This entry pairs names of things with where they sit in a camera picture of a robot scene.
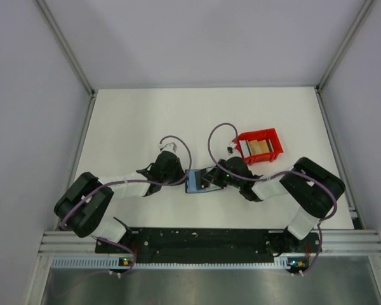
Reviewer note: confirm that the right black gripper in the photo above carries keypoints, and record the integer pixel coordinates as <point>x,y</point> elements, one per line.
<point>218,180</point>

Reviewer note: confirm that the aluminium frame post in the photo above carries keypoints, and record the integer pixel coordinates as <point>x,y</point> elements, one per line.
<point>63,44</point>
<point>360,18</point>

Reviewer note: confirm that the left aluminium frame post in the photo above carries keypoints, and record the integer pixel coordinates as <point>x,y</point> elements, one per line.
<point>63,44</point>

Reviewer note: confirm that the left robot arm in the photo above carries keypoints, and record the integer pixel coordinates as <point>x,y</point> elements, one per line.
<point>86,207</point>

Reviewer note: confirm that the blue leather card holder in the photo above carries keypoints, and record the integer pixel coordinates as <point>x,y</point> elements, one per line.
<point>195,184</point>

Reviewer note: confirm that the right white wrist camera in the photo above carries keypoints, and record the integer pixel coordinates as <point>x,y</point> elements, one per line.
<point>232,149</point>

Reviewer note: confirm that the aluminium front rail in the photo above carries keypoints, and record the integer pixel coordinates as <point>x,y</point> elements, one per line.
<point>260,241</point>

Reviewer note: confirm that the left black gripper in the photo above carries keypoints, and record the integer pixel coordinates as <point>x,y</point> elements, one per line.
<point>180,171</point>

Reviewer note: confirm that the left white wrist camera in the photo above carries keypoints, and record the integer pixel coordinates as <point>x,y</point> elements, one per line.
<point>170,147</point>

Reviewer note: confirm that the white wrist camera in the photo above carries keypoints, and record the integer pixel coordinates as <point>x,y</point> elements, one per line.
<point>170,147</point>
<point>232,149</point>

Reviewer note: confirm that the grey slotted cable duct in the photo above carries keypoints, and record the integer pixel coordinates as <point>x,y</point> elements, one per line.
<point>119,263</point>

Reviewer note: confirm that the right aluminium frame post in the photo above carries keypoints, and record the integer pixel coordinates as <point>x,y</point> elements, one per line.
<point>360,18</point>

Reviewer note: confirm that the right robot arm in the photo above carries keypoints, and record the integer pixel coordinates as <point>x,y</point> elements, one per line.
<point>315,189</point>

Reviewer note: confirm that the red plastic bin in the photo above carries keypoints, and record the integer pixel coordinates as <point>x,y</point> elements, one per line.
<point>259,135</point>

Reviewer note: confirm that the gold credit card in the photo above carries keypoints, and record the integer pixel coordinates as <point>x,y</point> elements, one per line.
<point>255,147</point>

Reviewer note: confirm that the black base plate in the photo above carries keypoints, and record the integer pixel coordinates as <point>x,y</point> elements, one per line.
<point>204,256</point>

